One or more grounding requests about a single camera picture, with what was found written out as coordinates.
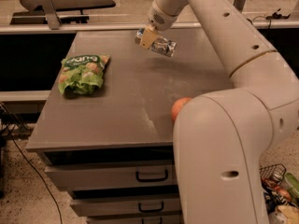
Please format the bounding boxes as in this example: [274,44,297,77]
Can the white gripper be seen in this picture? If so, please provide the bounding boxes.
[140,1,178,49]

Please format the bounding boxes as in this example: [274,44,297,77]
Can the silver blue redbull can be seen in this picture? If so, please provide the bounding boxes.
[135,28,177,57]

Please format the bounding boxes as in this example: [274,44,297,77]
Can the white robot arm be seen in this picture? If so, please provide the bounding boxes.
[141,0,299,224]

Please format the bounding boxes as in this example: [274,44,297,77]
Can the red apple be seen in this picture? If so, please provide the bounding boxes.
[171,97,192,121]

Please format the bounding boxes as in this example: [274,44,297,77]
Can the green snack bag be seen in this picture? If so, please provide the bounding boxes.
[58,55,110,95]

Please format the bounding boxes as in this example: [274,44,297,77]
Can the dark bench beyond glass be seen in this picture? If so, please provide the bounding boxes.
[10,0,116,25]

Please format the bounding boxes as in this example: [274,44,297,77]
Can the grey drawer cabinet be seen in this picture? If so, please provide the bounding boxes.
[27,28,232,219]

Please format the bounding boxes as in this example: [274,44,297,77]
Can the top grey drawer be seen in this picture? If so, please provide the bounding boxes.
[45,160,177,191]

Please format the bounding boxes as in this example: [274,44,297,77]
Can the grey drawer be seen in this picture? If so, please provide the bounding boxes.
[45,160,177,191]
[70,193,180,217]
[86,215,184,224]

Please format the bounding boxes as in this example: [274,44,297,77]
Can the middle grey drawer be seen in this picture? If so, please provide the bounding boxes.
[70,193,180,217]

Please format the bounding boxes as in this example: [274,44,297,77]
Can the bottom grey drawer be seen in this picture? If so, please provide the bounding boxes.
[86,215,184,224]

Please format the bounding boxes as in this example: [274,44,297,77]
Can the green bottle in basket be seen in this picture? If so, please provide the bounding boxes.
[281,173,299,201]

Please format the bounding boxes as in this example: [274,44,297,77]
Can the red snack packet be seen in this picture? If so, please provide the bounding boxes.
[262,178,292,202]

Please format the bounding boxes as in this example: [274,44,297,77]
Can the left metal bracket post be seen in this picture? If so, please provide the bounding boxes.
[38,0,61,30]

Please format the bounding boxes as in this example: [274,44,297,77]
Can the black cable at rail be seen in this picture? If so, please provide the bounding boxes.
[246,7,286,30]

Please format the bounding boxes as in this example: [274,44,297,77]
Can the black floor cable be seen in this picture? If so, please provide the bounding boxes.
[0,121,64,224]

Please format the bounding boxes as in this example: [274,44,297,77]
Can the black wire basket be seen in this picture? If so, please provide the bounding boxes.
[260,163,286,184]

